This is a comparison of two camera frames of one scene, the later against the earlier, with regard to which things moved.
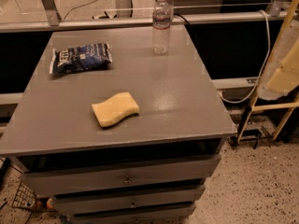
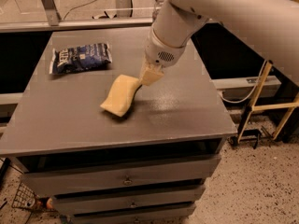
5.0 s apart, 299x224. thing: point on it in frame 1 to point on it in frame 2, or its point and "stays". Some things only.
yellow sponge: (115, 108) to (121, 95)
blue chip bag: (80, 58) stays
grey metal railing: (138, 21) stays
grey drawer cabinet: (149, 169) stays
